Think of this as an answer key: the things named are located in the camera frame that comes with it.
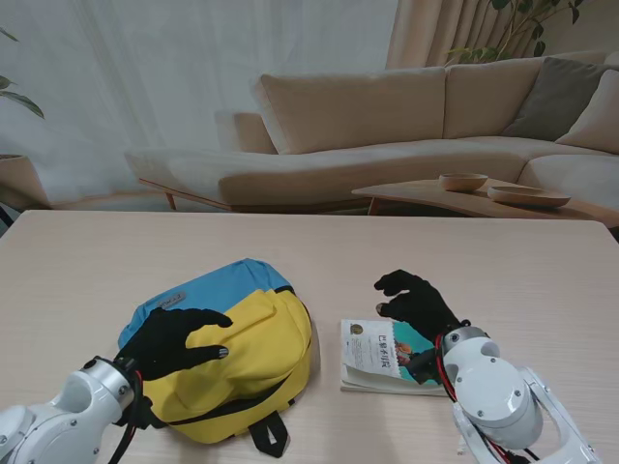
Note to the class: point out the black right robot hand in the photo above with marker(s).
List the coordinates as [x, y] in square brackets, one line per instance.
[421, 304]

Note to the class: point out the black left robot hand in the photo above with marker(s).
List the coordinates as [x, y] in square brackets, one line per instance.
[164, 343]

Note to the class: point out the blue and yellow school bag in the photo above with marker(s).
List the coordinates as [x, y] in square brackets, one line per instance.
[256, 353]

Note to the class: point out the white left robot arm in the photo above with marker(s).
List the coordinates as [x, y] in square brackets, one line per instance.
[63, 420]

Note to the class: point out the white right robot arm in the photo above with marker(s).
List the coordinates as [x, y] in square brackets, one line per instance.
[493, 391]

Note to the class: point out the teal and white cover book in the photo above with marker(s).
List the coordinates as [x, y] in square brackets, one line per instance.
[367, 357]

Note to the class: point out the wooden coffee table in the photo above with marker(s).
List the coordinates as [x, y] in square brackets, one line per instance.
[435, 198]

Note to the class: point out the small deep wooden bowl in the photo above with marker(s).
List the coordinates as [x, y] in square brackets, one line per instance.
[463, 182]

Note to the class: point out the wide shallow wooden bowl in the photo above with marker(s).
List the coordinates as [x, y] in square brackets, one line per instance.
[527, 197]

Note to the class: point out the beige corner sofa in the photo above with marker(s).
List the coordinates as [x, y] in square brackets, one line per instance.
[367, 159]

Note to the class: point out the beige plant pot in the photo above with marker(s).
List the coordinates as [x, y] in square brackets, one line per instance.
[19, 183]

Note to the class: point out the grey sofa cushion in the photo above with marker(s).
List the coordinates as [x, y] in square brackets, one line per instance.
[551, 101]

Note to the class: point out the cream sofa cushion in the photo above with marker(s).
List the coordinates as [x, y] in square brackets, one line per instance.
[595, 121]

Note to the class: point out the white sheer curtain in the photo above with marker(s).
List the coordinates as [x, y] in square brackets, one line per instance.
[169, 72]

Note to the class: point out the beige curtain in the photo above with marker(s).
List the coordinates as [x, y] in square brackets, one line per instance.
[435, 34]

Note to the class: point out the green plant with long leaves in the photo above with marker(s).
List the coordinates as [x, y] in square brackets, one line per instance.
[21, 101]

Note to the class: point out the tall green leafy plant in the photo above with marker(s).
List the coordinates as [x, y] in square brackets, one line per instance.
[524, 29]

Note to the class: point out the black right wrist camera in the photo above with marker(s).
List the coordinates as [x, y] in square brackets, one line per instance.
[425, 367]

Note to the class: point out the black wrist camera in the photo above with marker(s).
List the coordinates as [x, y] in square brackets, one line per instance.
[155, 413]
[425, 367]

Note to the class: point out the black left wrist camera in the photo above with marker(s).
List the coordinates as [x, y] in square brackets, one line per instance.
[155, 413]

